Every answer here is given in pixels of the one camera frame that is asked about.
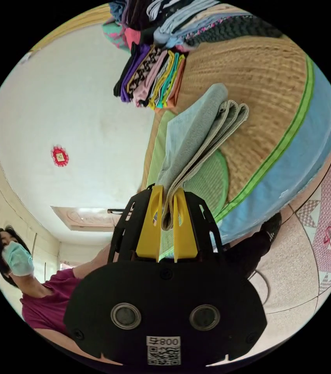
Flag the person's right forearm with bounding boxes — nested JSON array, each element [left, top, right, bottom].
[[34, 327, 122, 366]]

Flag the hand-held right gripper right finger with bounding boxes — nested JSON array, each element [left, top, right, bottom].
[[173, 188, 197, 261]]

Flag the heap of clothes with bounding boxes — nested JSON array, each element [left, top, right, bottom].
[[102, 0, 283, 56]]

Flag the person's left forearm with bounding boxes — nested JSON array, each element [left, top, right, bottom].
[[72, 244, 114, 280]]

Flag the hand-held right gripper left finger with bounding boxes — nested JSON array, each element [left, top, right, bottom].
[[136, 185, 164, 260]]

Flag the stack of folded clothes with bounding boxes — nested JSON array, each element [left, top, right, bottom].
[[113, 42, 190, 111]]

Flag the red round wall ornament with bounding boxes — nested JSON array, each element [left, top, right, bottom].
[[51, 145, 70, 168]]

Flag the bed with woven mat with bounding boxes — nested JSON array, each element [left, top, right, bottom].
[[140, 5, 331, 247]]

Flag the green round woven cushion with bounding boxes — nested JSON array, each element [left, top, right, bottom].
[[146, 110, 230, 219]]

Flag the light blue long pants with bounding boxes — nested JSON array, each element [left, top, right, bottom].
[[155, 83, 250, 232]]

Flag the person's body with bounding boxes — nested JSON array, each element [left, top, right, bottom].
[[0, 212, 283, 337]]

